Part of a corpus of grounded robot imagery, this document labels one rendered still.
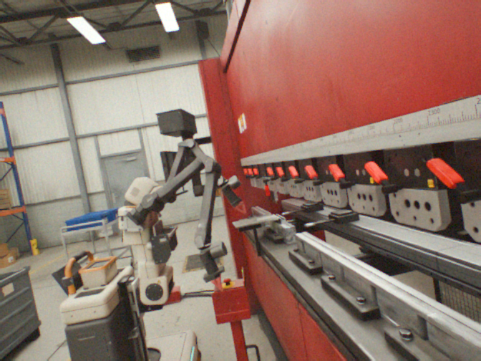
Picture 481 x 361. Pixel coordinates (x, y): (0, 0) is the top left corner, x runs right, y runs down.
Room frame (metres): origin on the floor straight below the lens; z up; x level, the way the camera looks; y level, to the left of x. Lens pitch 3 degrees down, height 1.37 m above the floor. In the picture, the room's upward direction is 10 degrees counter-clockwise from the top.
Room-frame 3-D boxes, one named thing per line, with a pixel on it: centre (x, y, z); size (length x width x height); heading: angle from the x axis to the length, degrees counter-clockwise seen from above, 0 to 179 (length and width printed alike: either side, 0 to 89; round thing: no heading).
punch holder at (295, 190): (1.45, -0.27, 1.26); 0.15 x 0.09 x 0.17; 8
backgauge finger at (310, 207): (2.05, -0.35, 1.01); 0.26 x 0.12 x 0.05; 98
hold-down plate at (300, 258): (1.42, -0.22, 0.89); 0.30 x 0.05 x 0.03; 8
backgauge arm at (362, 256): (1.48, -0.65, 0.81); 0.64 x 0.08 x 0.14; 98
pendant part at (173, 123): (3.21, 0.50, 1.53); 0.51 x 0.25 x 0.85; 173
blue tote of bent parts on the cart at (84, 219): (4.61, 2.24, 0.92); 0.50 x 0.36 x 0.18; 92
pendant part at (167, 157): (3.17, 0.60, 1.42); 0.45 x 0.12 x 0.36; 173
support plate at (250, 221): (2.00, -0.04, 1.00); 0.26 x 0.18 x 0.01; 98
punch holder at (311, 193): (1.25, -0.30, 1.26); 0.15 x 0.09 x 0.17; 8
